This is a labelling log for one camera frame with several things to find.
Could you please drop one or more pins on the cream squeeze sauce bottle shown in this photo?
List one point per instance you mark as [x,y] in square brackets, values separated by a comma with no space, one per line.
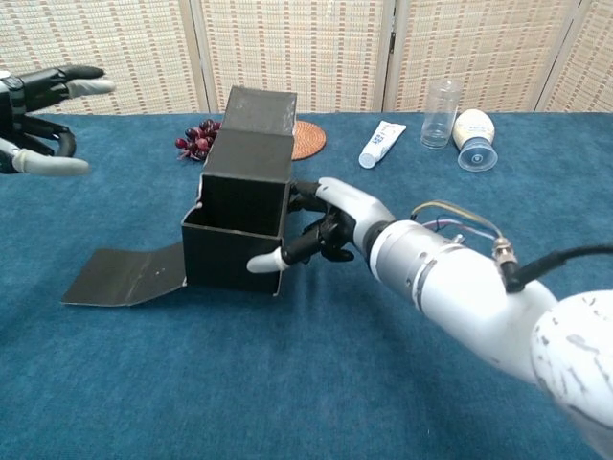
[474,129]

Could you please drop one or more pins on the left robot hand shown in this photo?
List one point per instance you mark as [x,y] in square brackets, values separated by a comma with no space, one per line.
[29,88]

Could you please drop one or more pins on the white toothpaste tube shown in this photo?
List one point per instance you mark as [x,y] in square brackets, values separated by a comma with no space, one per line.
[380,141]

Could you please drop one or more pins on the blue carpeted table surface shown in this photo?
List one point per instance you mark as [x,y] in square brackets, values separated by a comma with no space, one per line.
[96,383]

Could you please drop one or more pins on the round woven orange coaster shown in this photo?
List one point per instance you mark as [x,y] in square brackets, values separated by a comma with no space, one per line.
[309,139]

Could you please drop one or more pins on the beige woven folding screen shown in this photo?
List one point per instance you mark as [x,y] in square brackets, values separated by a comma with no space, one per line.
[335,52]

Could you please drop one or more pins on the black cardboard box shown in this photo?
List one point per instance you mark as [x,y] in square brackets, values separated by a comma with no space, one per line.
[239,191]

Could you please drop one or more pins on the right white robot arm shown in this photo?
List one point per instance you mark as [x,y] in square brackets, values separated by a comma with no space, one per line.
[455,287]

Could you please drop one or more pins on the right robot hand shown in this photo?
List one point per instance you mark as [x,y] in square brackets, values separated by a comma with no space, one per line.
[349,201]

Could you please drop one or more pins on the clear drinking glass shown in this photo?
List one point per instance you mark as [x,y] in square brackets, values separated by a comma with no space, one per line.
[438,120]

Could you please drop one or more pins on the dark red grape bunch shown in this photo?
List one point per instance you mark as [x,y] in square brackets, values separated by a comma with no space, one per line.
[194,144]

